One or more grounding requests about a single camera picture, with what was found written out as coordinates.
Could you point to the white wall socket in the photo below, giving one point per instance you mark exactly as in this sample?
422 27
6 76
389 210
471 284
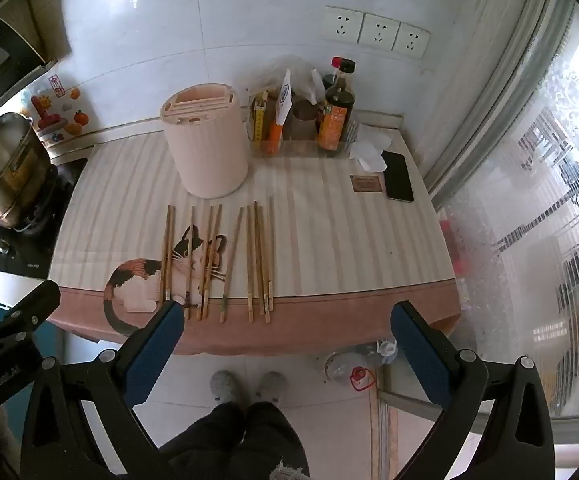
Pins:
342 25
379 31
411 40

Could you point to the cartoon fruit wall sticker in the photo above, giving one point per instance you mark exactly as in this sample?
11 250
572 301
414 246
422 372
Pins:
56 115

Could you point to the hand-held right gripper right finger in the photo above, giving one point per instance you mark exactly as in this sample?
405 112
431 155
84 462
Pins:
422 355

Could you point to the black gas stove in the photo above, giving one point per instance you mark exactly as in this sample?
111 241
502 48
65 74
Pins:
19 255

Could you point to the kitchen range hood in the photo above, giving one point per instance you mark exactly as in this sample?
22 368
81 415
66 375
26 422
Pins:
29 35

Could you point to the white packet blue emblem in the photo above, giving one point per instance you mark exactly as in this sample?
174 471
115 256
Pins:
283 95

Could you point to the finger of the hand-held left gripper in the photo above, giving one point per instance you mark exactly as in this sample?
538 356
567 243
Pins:
31 307

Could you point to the striped cat print tablecloth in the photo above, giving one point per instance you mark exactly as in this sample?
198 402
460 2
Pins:
329 240

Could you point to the clear plastic bottle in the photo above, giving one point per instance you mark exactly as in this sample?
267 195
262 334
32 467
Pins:
349 367

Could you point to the orange packet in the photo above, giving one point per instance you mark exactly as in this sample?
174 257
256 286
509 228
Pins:
275 137

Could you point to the stainless steel pot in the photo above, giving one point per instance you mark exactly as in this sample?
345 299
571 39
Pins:
4 170

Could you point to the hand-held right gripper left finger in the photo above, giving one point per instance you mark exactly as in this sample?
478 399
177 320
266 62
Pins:
153 355

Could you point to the brown card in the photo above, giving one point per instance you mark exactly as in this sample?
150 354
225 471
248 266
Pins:
367 183

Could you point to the white tissue paper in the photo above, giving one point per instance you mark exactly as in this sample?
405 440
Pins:
369 152

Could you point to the large white cylindrical container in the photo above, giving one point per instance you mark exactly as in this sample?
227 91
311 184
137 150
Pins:
204 150

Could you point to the yellow box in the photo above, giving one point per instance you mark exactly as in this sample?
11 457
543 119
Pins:
258 117

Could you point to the light wooden chopstick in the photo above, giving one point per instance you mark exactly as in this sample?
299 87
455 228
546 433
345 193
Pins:
191 260

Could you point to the person's dark pants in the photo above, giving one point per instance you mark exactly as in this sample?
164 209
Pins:
239 445

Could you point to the clear plastic organizer tray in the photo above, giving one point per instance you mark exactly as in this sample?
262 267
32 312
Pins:
299 149

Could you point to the dark glass bottle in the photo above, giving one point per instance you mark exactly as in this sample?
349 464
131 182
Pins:
329 81

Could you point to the grey fuzzy slipper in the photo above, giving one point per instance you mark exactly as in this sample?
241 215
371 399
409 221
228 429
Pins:
224 386
272 386

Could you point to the frosted glass sliding door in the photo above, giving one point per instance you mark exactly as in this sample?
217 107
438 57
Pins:
519 260

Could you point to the orange boxes on shelf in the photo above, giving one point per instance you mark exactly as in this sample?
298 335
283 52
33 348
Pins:
336 115

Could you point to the black smartphone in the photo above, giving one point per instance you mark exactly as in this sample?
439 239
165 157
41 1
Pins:
398 177

